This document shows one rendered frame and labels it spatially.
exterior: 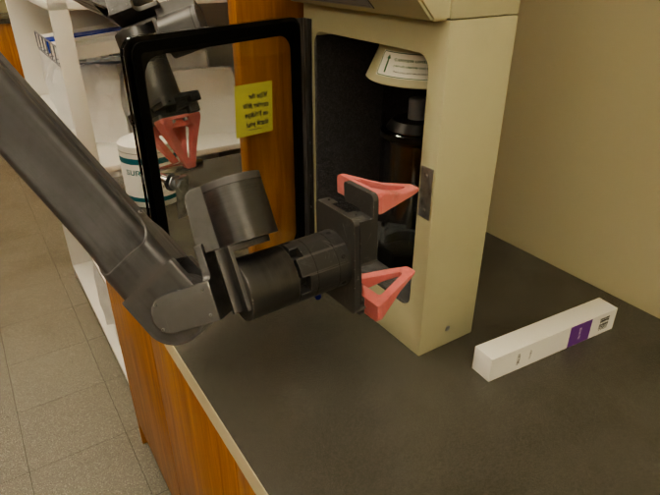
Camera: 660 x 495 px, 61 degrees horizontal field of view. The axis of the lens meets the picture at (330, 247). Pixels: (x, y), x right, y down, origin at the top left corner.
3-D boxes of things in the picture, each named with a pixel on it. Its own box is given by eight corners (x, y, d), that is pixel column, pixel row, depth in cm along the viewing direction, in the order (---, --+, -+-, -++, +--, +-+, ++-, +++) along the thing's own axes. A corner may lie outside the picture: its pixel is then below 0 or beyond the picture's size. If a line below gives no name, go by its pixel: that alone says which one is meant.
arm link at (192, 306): (186, 321, 55) (158, 339, 47) (150, 210, 55) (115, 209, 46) (301, 286, 55) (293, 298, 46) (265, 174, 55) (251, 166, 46)
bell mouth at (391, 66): (431, 61, 91) (434, 26, 89) (516, 80, 78) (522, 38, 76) (342, 73, 83) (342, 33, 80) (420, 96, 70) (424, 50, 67)
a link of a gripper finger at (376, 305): (435, 241, 56) (360, 268, 52) (431, 300, 60) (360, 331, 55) (392, 218, 61) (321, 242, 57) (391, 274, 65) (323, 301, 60)
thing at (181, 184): (193, 215, 77) (190, 176, 75) (180, 220, 76) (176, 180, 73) (184, 211, 78) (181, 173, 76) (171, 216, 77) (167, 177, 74)
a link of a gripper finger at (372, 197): (439, 176, 53) (360, 199, 49) (435, 243, 57) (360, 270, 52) (394, 157, 58) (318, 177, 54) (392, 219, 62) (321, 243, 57)
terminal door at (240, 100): (305, 247, 103) (300, 16, 84) (168, 323, 82) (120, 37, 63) (302, 247, 104) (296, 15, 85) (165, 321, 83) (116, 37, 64)
